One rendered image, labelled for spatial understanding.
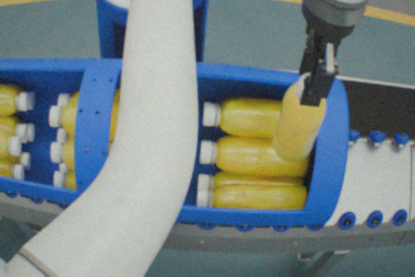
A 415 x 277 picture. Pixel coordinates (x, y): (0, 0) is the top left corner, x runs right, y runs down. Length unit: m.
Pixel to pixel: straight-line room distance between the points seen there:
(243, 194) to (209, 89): 0.23
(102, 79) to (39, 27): 1.62
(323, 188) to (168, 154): 0.72
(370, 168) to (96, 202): 1.10
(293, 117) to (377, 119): 1.49
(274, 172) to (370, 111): 1.21
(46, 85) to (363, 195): 0.74
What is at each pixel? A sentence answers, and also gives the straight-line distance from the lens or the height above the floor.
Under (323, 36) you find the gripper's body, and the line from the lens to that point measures 0.81.
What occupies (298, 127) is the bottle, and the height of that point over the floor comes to 1.37.
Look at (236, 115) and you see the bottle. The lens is 1.30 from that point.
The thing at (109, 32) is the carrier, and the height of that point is 0.89.
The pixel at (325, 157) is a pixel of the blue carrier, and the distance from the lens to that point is 1.19.
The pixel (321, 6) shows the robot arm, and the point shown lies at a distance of 0.75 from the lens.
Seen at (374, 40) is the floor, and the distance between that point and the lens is 2.86.
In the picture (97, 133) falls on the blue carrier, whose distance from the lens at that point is 1.19.
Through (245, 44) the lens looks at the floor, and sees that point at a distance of 2.70.
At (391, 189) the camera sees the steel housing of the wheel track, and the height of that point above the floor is 0.93.
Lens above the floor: 2.30
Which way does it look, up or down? 65 degrees down
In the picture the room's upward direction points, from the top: 6 degrees clockwise
